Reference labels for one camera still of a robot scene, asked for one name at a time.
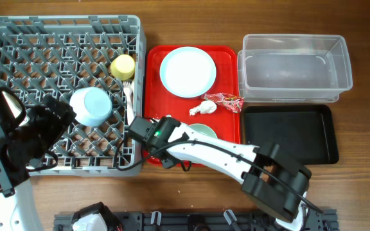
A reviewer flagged green bowl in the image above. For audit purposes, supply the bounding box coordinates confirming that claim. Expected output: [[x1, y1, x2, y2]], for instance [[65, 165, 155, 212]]
[[189, 123, 217, 138]]

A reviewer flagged white napkin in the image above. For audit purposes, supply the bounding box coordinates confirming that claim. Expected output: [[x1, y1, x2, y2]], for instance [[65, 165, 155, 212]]
[[189, 100, 217, 116]]

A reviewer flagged white plastic spoon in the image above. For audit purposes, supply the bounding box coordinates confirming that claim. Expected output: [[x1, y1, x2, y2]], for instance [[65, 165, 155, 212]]
[[131, 79, 136, 97]]

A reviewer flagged white plastic fork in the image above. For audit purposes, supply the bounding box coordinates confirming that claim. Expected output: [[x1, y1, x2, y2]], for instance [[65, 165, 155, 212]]
[[123, 81, 134, 125]]

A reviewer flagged red snack wrapper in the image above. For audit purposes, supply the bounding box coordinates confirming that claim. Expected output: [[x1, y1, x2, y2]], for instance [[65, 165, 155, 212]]
[[202, 93, 244, 113]]

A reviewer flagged light blue small bowl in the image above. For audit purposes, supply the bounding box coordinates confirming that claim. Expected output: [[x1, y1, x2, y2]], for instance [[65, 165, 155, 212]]
[[69, 87, 112, 126]]

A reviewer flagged yellow plastic cup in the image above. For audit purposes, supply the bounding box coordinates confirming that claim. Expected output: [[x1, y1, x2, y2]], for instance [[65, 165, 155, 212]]
[[110, 55, 136, 81]]

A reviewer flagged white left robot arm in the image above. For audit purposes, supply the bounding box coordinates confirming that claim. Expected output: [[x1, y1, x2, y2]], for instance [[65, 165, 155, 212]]
[[0, 87, 76, 230]]

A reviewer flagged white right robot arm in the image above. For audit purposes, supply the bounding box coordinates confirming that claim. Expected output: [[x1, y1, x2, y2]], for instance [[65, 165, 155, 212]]
[[129, 117, 312, 230]]

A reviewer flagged black waste tray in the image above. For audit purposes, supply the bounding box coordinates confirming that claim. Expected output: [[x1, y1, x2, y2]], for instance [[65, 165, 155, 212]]
[[243, 105, 339, 165]]

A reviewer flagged grey dishwasher rack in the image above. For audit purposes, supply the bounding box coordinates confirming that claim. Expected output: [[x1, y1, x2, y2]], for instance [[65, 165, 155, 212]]
[[0, 15, 146, 177]]

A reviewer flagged red plastic tray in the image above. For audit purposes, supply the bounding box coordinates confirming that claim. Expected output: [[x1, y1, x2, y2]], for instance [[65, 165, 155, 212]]
[[141, 44, 241, 167]]

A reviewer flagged light blue plate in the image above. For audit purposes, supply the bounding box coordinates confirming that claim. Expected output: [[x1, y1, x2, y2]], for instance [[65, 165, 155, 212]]
[[159, 46, 217, 98]]

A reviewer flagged clear plastic bin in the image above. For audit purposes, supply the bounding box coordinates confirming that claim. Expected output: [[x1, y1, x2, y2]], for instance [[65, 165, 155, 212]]
[[238, 34, 353, 103]]

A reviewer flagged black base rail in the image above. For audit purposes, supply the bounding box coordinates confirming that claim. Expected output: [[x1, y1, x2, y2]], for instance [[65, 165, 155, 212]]
[[53, 201, 339, 231]]

